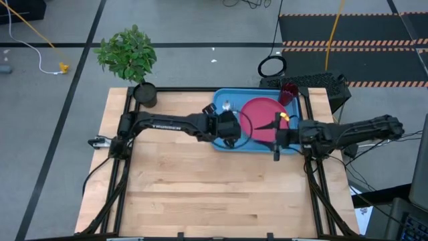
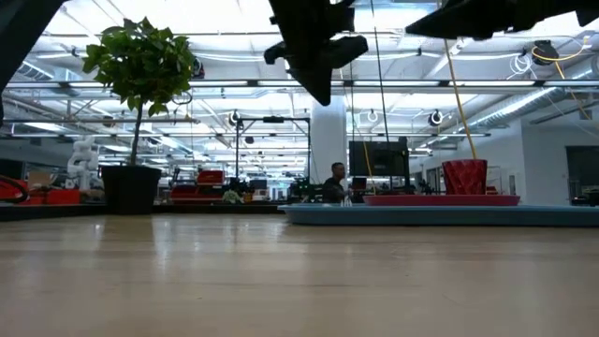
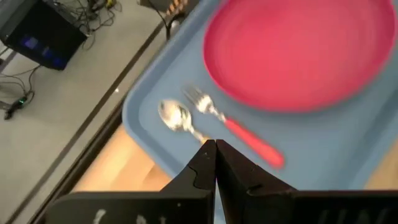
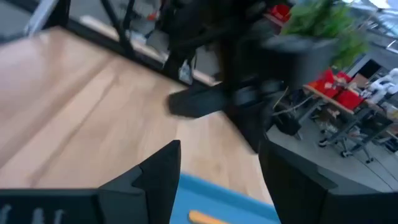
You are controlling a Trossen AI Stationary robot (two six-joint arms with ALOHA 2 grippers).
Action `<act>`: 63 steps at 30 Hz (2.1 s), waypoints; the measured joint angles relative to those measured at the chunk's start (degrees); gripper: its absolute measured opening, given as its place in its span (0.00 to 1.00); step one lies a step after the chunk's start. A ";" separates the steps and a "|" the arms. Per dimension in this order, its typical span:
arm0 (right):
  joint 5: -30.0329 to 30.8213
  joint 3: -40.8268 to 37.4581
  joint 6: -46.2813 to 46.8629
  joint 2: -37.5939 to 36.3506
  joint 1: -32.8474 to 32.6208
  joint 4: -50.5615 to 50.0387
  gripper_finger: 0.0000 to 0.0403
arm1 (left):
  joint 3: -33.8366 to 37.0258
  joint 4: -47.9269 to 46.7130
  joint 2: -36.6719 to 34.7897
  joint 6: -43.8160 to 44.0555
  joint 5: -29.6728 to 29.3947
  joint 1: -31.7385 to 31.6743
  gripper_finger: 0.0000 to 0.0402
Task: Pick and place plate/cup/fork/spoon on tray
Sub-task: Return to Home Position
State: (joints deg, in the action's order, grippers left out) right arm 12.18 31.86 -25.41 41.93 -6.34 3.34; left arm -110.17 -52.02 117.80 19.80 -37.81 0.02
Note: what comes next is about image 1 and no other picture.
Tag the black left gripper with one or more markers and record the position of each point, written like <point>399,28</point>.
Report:
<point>230,125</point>

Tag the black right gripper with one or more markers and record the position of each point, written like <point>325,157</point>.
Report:
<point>289,138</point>

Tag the red plastic plate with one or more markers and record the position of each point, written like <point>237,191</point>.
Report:
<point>264,110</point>

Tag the red plastic cup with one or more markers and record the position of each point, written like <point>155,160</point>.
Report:
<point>288,93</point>

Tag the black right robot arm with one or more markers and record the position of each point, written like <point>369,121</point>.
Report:
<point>351,134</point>

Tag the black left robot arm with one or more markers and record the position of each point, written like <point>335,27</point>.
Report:
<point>167,124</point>

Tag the light blue plastic tray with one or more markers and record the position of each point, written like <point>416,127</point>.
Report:
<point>244,93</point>

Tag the black mesh computer case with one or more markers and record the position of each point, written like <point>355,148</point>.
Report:
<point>311,80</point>

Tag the black power adapter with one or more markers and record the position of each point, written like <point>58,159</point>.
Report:
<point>351,150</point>

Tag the white paper sheet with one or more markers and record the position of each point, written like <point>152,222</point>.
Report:
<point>362,217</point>

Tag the green potted plant black pot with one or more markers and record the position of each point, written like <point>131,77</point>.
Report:
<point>128,53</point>

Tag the black desk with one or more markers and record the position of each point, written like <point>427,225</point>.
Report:
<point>378,197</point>

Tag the black hazard-striped floor mat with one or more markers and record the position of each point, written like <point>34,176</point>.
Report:
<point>368,30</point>

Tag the grey monitor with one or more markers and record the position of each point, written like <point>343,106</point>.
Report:
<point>421,167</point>

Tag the black backlit keyboard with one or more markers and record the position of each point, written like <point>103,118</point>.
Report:
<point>416,231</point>

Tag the grey flat device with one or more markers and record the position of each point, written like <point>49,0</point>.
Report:
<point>5,69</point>

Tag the black box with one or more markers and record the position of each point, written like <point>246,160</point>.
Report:
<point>20,10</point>

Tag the black aluminium table frame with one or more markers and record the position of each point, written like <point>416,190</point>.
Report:
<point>180,89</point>

